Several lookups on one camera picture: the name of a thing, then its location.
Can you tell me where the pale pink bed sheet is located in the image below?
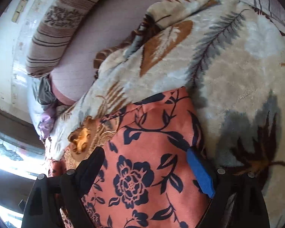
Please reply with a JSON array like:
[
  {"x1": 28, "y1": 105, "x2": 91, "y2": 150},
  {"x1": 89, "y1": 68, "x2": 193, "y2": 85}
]
[{"x1": 50, "y1": 0, "x2": 161, "y2": 105}]

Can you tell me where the light blue grey cloth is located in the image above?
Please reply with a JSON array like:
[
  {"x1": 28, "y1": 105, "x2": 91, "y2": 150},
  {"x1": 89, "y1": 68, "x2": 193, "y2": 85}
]
[{"x1": 27, "y1": 74, "x2": 60, "y2": 124}]

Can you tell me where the orange floral garment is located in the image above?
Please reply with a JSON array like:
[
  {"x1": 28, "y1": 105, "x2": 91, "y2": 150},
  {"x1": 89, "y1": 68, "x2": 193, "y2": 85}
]
[{"x1": 47, "y1": 86, "x2": 211, "y2": 228}]

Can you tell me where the striped beige bolster pillow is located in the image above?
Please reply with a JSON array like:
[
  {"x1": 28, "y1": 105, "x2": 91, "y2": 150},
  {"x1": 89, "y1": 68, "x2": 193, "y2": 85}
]
[{"x1": 25, "y1": 0, "x2": 99, "y2": 78}]

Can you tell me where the lilac floral cloth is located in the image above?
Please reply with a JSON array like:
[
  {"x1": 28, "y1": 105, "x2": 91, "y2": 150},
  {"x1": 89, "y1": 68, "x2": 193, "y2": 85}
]
[{"x1": 37, "y1": 108, "x2": 56, "y2": 141}]

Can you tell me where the cream leaf-pattern plush blanket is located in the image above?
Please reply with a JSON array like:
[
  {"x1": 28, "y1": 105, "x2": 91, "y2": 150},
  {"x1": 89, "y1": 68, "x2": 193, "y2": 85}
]
[{"x1": 45, "y1": 0, "x2": 285, "y2": 227}]

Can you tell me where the window with patterned glass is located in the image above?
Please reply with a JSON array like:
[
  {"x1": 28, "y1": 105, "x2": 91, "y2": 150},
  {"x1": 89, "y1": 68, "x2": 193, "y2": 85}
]
[{"x1": 0, "y1": 139, "x2": 46, "y2": 180}]

